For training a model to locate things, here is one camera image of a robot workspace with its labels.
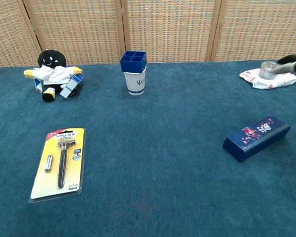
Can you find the blue white snake cube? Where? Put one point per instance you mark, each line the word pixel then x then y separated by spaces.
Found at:
pixel 72 85

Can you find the blue shallow box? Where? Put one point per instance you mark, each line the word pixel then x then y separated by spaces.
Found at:
pixel 256 138

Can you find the blue carpet table cover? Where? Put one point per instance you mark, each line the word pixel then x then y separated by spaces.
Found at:
pixel 148 148

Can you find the black-headed plush doll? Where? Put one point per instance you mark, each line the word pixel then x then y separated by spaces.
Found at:
pixel 51 74

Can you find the blue divided organizer box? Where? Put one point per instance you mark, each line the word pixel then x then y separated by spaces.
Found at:
pixel 133 64

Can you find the yellow razor blister pack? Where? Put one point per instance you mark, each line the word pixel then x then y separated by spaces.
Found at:
pixel 64 158

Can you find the clear jar of clips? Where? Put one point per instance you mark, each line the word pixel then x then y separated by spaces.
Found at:
pixel 267 70

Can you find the bamboo folding screen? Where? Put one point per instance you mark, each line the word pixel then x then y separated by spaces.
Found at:
pixel 170 29

